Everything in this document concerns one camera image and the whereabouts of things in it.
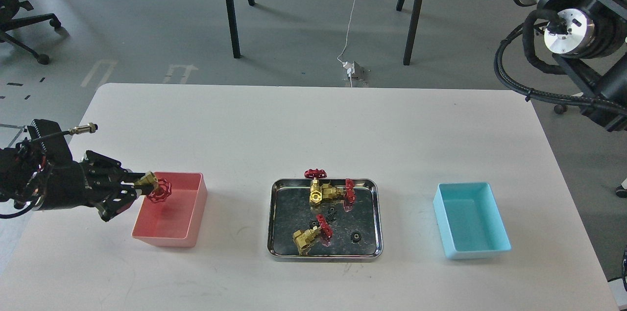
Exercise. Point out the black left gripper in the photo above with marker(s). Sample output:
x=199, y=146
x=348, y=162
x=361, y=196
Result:
x=48, y=177

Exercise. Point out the brass valve red handwheel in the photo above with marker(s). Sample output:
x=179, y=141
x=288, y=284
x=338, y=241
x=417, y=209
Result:
x=316, y=190
x=347, y=193
x=304, y=240
x=155, y=189

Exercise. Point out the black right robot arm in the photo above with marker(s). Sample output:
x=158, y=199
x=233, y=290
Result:
x=558, y=37

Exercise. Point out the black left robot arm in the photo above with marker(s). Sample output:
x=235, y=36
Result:
x=8, y=182

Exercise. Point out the pink plastic box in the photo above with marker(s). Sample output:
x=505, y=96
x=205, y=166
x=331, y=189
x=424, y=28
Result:
x=175, y=222

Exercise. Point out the brass valve front red handwheel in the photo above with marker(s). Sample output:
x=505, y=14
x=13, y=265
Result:
x=304, y=240

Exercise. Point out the upright brass valve red handwheel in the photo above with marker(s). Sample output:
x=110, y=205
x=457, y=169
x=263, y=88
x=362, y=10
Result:
x=316, y=190

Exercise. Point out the light blue plastic box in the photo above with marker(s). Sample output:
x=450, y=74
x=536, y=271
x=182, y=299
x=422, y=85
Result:
x=469, y=221

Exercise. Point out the white power adapter on floor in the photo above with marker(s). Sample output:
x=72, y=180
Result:
x=354, y=71

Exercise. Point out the stainless steel tray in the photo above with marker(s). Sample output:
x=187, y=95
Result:
x=289, y=210

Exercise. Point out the white chair caster leg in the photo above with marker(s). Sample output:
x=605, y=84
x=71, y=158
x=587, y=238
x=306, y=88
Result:
x=621, y=190

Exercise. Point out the black table leg left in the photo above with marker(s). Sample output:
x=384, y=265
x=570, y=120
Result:
x=231, y=7

